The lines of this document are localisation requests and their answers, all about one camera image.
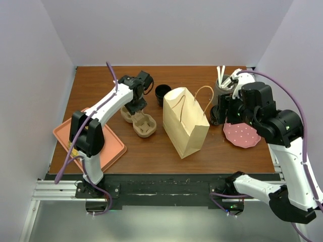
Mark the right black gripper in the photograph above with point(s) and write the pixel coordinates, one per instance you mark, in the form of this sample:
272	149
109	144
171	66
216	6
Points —
227	101

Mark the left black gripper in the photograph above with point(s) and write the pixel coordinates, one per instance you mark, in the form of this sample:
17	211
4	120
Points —
133	109

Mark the cardboard cup carrier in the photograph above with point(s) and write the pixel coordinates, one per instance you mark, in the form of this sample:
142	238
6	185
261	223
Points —
143	124

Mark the brown paper bag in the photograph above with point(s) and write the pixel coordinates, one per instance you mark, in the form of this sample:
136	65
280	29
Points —
184	121

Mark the black coffee cup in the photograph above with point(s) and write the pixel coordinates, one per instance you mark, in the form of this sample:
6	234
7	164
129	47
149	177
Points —
214	116

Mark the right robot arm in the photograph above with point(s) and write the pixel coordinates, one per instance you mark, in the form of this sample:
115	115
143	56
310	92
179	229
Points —
284	132

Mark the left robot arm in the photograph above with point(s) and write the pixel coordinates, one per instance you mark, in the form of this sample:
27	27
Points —
86	131

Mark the grey straw holder cup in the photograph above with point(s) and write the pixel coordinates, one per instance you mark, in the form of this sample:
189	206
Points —
219	91

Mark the stack of black cups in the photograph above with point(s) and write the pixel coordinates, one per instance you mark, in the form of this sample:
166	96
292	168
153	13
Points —
160	92

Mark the pink dotted plate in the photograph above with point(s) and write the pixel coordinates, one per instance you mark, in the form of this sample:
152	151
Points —
241	135

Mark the pink plastic tray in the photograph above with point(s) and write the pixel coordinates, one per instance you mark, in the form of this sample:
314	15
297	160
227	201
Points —
113	149

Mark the yellow woven round mat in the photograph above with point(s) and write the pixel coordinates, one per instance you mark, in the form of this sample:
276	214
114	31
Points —
74	152

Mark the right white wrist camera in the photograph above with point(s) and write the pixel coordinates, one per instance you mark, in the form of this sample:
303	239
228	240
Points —
241	79

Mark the aluminium frame rail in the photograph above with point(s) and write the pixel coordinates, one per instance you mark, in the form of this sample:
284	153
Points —
47	190

